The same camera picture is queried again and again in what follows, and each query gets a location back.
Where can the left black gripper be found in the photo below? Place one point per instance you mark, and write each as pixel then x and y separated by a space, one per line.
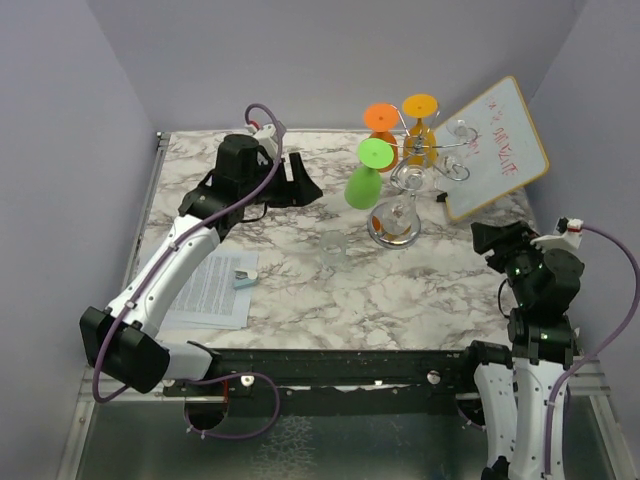
pixel 302 188

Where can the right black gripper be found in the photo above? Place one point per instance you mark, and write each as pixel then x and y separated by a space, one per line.
pixel 486 237

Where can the green plastic wine glass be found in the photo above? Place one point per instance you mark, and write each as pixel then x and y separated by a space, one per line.
pixel 363 188

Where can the clear wine glass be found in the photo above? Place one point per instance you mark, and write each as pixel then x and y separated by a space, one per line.
pixel 400 217
pixel 333 246
pixel 449 165

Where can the orange plastic wine glass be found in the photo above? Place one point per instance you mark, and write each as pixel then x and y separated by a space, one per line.
pixel 381 118

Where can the yellow plastic wine glass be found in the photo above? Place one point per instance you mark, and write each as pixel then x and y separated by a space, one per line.
pixel 418 145

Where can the clear wine glass front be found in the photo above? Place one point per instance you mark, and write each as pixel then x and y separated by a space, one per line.
pixel 400 217

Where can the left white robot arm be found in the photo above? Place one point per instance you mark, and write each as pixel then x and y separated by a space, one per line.
pixel 120 339

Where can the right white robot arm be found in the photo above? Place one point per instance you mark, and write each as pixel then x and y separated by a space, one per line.
pixel 523 386

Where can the chrome wine glass rack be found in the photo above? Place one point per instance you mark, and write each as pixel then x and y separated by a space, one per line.
pixel 374 224

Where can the small blue white stapler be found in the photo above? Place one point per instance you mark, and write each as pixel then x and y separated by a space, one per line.
pixel 245 278

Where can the printed paper sheets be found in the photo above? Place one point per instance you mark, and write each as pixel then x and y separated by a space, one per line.
pixel 208 299

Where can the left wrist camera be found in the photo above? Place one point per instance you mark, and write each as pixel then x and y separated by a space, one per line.
pixel 269 136

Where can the whiteboard with yellow frame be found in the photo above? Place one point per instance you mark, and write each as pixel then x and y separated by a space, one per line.
pixel 509 153

